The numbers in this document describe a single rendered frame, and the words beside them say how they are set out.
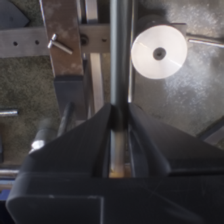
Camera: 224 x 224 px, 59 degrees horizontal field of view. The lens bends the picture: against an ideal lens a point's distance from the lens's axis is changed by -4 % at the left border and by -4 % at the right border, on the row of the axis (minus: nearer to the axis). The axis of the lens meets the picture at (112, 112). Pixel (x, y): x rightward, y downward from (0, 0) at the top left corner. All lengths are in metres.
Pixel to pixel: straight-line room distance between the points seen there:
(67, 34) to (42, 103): 0.16
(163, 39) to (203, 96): 0.18
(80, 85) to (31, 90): 0.14
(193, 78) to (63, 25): 0.20
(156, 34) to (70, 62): 0.09
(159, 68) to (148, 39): 0.03
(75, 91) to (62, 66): 0.03
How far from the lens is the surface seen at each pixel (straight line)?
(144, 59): 0.19
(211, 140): 0.39
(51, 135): 0.36
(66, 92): 0.21
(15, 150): 0.43
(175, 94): 0.33
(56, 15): 0.20
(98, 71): 0.26
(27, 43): 0.25
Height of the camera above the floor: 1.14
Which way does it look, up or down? 54 degrees down
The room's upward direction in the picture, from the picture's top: 180 degrees clockwise
